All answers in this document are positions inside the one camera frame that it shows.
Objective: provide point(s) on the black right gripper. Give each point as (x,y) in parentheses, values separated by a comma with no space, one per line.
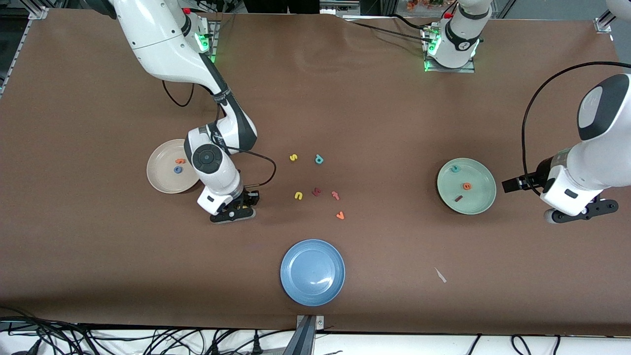
(248,197)

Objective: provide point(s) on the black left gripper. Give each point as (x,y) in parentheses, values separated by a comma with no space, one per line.
(534,182)

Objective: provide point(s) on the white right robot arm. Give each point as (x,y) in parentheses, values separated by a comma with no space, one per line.
(157,44)

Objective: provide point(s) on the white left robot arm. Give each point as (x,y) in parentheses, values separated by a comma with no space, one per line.
(591,162)

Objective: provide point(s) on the green round plate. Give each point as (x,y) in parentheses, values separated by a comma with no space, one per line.
(475,199)

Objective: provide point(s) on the beige round plate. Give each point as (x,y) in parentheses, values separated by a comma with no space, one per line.
(162,172)

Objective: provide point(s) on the blue round plate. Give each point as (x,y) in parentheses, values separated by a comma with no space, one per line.
(312,272)

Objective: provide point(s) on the small white paper scrap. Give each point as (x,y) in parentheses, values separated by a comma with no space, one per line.
(440,275)

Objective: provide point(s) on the black power plug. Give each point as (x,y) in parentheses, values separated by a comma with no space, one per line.
(256,345)
(214,347)

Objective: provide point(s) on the table cover sheet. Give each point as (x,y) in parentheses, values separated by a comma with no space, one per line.
(98,246)

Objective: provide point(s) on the orange flower decoration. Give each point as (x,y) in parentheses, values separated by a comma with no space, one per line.
(424,4)

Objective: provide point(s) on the grey power strip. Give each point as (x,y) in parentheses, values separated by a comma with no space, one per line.
(340,7)

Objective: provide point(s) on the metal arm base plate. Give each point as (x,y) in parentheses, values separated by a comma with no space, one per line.
(214,49)
(443,70)

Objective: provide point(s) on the metal clamp bracket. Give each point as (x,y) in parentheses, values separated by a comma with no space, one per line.
(319,323)

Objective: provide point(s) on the grey camera mount pole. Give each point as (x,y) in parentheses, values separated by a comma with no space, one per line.
(301,342)

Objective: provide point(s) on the metal table corner bracket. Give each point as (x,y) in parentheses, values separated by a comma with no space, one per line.
(38,12)
(604,27)

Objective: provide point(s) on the aluminium frame post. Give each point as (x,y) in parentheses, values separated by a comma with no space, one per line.
(388,6)

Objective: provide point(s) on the aluminium table edge rail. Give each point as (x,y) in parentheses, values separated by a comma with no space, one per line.
(21,52)

